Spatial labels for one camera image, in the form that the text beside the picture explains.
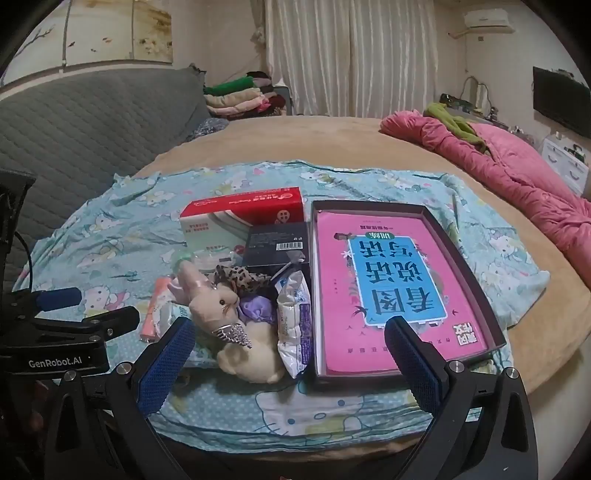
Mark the pink quilt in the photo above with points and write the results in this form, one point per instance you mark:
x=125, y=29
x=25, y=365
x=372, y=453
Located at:
x=521, y=184

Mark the white air conditioner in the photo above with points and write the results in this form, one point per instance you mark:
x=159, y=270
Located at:
x=489, y=21

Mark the grey quilted headboard cover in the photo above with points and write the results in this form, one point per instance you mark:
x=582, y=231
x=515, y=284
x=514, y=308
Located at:
x=83, y=138

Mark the red and white carton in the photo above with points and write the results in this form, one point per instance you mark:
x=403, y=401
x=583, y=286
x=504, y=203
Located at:
x=240, y=207

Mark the orange pink tube packet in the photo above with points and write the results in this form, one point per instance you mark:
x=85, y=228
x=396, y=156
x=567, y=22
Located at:
x=152, y=314

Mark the blossom wall painting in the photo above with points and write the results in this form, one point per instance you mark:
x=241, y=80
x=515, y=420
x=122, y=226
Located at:
x=101, y=32

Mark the dark floral pillow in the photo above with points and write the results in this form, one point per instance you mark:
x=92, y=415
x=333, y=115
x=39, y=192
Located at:
x=207, y=129

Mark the pink and blue book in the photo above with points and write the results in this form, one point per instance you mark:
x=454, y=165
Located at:
x=337, y=295

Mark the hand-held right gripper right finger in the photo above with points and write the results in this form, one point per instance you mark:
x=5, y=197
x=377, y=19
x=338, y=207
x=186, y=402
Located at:
x=413, y=369

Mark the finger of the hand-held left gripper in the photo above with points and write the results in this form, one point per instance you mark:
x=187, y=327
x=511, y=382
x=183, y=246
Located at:
x=113, y=321
x=57, y=298

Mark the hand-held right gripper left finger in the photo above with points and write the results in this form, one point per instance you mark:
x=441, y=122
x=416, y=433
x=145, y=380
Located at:
x=166, y=369

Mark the teal cartoon printed blanket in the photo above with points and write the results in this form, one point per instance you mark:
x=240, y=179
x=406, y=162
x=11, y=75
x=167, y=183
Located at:
x=115, y=240

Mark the white curtain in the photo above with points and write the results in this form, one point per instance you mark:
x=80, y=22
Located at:
x=351, y=55

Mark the leopard print scrunchie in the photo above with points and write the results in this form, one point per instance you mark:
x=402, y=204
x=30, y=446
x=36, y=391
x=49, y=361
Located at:
x=240, y=277

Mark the white and blue wipes packet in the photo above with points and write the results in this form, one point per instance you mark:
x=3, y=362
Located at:
x=293, y=323

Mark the cluttered side desk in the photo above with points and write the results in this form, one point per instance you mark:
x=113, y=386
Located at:
x=480, y=108

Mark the green cloth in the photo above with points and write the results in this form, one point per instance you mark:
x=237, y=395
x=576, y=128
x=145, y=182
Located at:
x=455, y=122

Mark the green powder puff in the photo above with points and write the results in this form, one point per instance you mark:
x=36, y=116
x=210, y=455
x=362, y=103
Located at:
x=182, y=261

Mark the pile of folded clothes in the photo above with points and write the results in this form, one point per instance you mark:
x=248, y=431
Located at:
x=235, y=99

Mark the small black box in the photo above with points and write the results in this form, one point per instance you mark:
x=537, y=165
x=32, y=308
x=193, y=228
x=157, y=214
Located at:
x=277, y=244

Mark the black wall television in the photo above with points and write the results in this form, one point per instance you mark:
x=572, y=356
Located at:
x=561, y=101

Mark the beige plush rabbit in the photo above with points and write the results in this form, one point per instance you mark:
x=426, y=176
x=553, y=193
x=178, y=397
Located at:
x=249, y=360

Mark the white drawer cabinet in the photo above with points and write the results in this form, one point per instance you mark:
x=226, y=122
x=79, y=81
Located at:
x=565, y=161

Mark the purple scrunchie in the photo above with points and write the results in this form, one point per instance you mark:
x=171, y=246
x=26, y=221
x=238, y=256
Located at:
x=256, y=310

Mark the dark shallow cardboard box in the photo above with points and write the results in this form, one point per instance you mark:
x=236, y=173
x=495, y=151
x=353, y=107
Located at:
x=466, y=277

